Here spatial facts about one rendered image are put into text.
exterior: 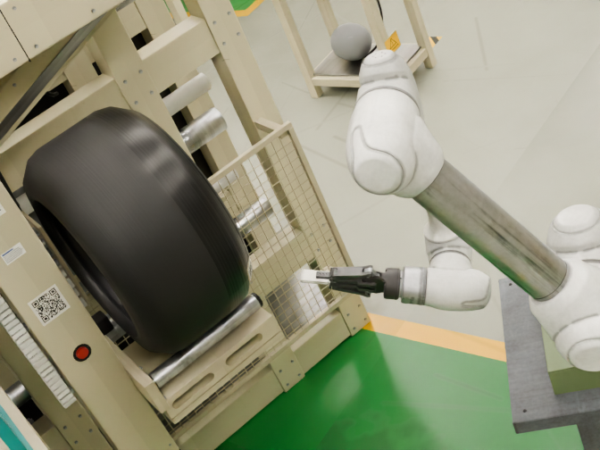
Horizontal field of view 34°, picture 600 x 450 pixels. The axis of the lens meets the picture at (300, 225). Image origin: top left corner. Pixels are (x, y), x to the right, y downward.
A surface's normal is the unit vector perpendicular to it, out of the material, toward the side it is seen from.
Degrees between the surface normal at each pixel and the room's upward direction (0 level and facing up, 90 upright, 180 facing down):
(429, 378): 0
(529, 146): 0
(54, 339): 90
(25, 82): 90
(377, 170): 86
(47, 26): 90
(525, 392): 0
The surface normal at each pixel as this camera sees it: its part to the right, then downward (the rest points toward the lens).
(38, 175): -0.76, -0.16
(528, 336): -0.35, -0.76
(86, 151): -0.20, -0.66
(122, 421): 0.56, 0.30
